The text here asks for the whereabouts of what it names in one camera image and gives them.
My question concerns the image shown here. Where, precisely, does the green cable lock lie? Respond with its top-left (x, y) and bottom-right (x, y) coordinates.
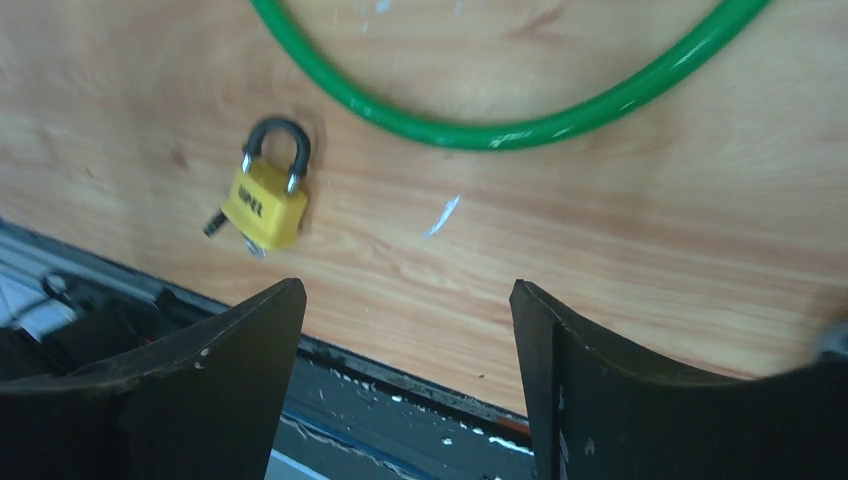
top-left (252, 1), bottom-right (769, 151)

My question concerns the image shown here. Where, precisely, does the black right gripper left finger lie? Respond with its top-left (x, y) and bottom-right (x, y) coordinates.
top-left (1, 278), bottom-right (307, 479)

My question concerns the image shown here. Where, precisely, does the black-headed key bunch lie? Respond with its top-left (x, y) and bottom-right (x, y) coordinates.
top-left (202, 210), bottom-right (267, 259)

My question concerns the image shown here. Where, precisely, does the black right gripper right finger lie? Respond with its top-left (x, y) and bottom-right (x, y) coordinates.
top-left (510, 280), bottom-right (847, 479)

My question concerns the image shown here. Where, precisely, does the yellow padlock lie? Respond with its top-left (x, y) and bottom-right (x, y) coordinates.
top-left (220, 116), bottom-right (312, 258)

